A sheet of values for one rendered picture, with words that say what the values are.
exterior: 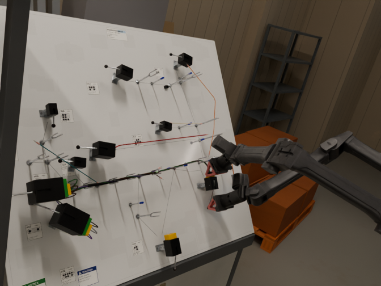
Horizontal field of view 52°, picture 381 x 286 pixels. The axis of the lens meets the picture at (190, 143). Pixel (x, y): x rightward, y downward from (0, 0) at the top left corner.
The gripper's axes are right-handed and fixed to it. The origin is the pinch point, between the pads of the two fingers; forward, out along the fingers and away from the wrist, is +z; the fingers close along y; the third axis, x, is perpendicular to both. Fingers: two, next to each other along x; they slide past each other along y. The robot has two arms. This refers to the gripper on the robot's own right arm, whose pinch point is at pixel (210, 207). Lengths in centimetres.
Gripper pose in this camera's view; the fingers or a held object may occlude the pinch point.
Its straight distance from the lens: 176.1
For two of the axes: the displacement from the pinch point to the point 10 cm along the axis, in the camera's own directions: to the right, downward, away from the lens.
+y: -7.2, 0.0, -7.0
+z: -6.5, 3.7, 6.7
